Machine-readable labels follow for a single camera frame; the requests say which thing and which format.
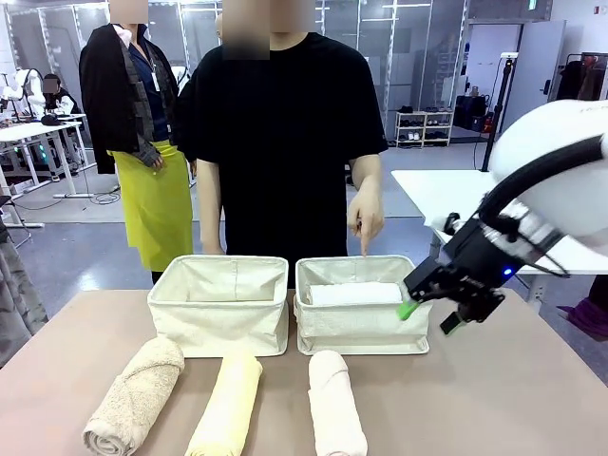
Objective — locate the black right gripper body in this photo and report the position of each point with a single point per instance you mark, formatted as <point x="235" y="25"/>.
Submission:
<point x="475" y="256"/>

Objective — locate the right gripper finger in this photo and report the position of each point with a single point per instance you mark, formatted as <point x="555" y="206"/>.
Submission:
<point x="423" y="282"/>
<point x="475" y="304"/>

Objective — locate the white towel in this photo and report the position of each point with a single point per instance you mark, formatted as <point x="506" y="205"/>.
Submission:
<point x="351" y="293"/>

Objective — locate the cream towel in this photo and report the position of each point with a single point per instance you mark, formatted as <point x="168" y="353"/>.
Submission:
<point x="332" y="408"/>

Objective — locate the yellow towel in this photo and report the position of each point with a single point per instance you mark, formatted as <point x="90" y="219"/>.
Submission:
<point x="223" y="408"/>

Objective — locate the beige towel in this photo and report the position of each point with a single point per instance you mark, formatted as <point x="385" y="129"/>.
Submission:
<point x="133" y="399"/>

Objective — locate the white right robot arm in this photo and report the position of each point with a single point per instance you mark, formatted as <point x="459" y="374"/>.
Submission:
<point x="546" y="142"/>

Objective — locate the person's right forearm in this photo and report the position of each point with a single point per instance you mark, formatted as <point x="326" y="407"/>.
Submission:
<point x="210" y="204"/>

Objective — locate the person's left forearm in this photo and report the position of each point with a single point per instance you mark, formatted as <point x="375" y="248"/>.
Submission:
<point x="368" y="171"/>

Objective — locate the person's left hand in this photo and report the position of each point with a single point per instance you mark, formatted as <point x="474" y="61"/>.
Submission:
<point x="368" y="214"/>

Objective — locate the cream fabric basket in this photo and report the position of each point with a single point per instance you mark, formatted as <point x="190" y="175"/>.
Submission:
<point x="356" y="328"/>
<point x="214" y="323"/>

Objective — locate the large white table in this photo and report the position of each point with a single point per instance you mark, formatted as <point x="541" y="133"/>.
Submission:
<point x="427" y="190"/>

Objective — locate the purple cloth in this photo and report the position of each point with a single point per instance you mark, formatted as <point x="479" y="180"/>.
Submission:
<point x="589" y="313"/>

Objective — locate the black bag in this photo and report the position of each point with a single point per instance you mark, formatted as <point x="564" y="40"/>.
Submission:
<point x="472" y="114"/>

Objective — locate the white shoe rack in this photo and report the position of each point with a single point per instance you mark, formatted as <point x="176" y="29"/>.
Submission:
<point x="424" y="113"/>

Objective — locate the black tripod stand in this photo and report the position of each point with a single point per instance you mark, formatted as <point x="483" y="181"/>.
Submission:
<point x="499" y="104"/>

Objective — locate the person torso black t-shirt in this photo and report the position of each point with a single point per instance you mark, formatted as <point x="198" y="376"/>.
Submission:
<point x="285" y="142"/>

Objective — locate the black clothes rack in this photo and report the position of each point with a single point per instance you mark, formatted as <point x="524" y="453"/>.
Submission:
<point x="575" y="81"/>

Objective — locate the grey door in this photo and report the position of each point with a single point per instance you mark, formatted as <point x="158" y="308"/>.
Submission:
<point x="537" y="62"/>

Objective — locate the person with yellow apron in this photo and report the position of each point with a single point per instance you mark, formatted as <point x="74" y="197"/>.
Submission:
<point x="152" y="214"/>

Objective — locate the seated person in background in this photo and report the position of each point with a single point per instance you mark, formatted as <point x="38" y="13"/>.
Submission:
<point x="62" y="102"/>

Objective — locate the grey hanging cloth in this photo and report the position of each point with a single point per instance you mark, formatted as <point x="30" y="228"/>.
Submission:
<point x="19" y="294"/>

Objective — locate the white background desk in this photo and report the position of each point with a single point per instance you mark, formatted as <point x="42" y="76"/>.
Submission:
<point x="28" y="130"/>

